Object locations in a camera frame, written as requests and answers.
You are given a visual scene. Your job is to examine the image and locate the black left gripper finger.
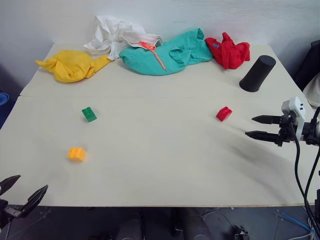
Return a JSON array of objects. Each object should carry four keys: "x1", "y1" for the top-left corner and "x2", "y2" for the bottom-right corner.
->
[
  {"x1": 21, "y1": 184, "x2": 49, "y2": 218},
  {"x1": 0, "y1": 174, "x2": 22, "y2": 196}
]

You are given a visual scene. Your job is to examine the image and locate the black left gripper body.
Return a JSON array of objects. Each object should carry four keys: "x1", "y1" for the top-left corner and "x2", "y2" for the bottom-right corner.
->
[{"x1": 0, "y1": 196, "x2": 27, "y2": 230}]

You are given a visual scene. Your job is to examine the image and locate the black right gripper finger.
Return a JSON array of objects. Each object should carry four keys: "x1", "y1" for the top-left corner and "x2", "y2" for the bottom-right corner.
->
[
  {"x1": 244, "y1": 130, "x2": 280, "y2": 144},
  {"x1": 251, "y1": 115, "x2": 283, "y2": 126}
]

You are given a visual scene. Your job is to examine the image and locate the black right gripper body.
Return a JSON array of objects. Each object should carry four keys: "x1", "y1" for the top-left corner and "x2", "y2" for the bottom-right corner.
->
[{"x1": 275, "y1": 111, "x2": 301, "y2": 148}]

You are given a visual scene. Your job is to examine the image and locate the red toy brick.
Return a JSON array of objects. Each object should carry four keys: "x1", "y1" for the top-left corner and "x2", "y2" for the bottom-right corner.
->
[{"x1": 215, "y1": 106, "x2": 233, "y2": 123}]

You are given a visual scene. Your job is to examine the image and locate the black plastic cup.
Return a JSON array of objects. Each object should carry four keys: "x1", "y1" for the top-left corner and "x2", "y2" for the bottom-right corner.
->
[{"x1": 239, "y1": 55, "x2": 277, "y2": 94}]

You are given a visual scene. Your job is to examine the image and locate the white rounded object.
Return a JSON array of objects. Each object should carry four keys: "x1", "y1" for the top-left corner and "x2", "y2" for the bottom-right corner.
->
[{"x1": 302, "y1": 73, "x2": 320, "y2": 109}]

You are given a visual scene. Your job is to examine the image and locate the orange toy brick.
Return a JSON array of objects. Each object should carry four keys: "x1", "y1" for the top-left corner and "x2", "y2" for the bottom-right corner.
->
[{"x1": 67, "y1": 147, "x2": 87, "y2": 163}]

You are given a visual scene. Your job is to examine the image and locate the crumpled red cloth garment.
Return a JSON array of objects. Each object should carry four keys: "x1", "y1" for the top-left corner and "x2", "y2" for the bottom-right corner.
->
[{"x1": 204, "y1": 31, "x2": 251, "y2": 70}]

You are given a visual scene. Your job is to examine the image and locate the green toy brick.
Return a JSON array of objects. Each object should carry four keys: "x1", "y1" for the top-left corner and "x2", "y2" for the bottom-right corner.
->
[{"x1": 81, "y1": 106, "x2": 98, "y2": 123}]

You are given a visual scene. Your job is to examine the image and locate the dark rounded shape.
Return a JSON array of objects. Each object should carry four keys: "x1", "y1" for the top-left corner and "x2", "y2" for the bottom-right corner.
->
[{"x1": 183, "y1": 207, "x2": 215, "y2": 240}]

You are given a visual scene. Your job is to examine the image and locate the crumpled teal cloth garment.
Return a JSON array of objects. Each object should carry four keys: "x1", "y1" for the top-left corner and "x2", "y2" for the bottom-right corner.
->
[{"x1": 118, "y1": 27, "x2": 214, "y2": 76}]

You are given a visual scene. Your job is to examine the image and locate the crumpled yellow cloth garment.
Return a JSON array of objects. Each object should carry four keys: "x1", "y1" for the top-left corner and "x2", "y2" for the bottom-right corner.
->
[{"x1": 34, "y1": 49, "x2": 113, "y2": 84}]

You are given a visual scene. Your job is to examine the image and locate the crumpled white cloth garment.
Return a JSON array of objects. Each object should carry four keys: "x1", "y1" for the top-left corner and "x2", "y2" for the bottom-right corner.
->
[{"x1": 82, "y1": 15, "x2": 164, "y2": 61}]

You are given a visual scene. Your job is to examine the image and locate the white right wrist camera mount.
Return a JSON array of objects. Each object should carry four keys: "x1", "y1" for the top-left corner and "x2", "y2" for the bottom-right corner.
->
[{"x1": 281, "y1": 96, "x2": 308, "y2": 141}]

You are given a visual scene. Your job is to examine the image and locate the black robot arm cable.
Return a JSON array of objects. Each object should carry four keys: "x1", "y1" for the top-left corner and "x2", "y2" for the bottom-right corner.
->
[
  {"x1": 303, "y1": 106, "x2": 320, "y2": 226},
  {"x1": 287, "y1": 117, "x2": 320, "y2": 230}
]

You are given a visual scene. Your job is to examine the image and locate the blue cable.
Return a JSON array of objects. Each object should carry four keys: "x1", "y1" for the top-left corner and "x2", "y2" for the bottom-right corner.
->
[{"x1": 281, "y1": 212, "x2": 315, "y2": 232}]

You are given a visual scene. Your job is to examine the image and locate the thin white cable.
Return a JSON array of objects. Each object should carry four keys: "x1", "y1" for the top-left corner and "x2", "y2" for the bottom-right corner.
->
[{"x1": 202, "y1": 211, "x2": 238, "y2": 230}]

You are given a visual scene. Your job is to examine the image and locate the black cable connector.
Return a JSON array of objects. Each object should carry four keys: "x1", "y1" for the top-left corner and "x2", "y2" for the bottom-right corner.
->
[{"x1": 233, "y1": 224, "x2": 249, "y2": 240}]

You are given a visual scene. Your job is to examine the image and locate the orange drawstring cord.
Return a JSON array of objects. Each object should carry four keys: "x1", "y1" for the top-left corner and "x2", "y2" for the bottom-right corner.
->
[{"x1": 139, "y1": 41, "x2": 167, "y2": 72}]

